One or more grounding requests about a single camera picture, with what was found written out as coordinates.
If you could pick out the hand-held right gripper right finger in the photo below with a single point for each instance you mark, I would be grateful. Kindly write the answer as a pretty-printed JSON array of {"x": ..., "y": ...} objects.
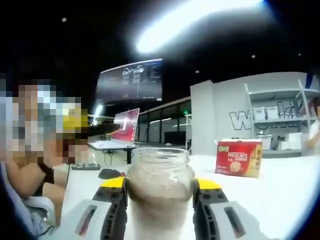
[{"x": 210, "y": 207}]

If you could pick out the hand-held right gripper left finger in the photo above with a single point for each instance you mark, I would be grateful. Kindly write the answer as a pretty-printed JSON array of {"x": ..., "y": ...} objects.
[{"x": 110, "y": 207}]

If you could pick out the clear glass cup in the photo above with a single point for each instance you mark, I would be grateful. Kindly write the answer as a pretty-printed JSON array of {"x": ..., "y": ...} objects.
[{"x": 160, "y": 195}]

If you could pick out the red coffee box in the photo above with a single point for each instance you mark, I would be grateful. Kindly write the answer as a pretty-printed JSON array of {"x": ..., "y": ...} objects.
[{"x": 237, "y": 160}]

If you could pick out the red coffee pouch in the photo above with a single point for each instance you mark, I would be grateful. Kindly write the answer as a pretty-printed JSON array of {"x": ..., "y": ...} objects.
[{"x": 105, "y": 129}]

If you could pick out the black computer mouse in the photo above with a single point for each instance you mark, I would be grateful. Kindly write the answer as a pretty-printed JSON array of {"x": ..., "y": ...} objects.
[{"x": 108, "y": 173}]

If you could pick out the black power strip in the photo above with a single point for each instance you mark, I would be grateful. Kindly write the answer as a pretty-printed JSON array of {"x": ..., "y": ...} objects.
[{"x": 85, "y": 166}]

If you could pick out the white laptop desk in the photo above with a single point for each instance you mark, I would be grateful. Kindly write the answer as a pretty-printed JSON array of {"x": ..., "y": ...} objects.
[{"x": 130, "y": 152}]

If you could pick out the person in grey shirt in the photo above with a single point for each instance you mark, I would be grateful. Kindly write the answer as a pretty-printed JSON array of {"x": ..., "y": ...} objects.
[{"x": 35, "y": 217}]

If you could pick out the white step ladder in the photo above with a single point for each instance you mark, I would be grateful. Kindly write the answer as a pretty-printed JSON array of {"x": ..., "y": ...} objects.
[{"x": 188, "y": 132}]

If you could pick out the laptop with red screen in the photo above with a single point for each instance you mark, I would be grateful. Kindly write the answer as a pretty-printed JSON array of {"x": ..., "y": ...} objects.
[{"x": 125, "y": 127}]

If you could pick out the grey metal shelf rack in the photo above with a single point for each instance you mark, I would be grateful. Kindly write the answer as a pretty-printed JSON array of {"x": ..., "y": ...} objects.
[{"x": 280, "y": 110}]

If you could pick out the large monitor screen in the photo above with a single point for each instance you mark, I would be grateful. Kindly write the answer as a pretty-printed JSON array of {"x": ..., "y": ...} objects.
[{"x": 130, "y": 82}]

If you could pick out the ceiling light strip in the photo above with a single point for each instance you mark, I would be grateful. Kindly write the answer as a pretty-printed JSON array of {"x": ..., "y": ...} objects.
[{"x": 200, "y": 22}]

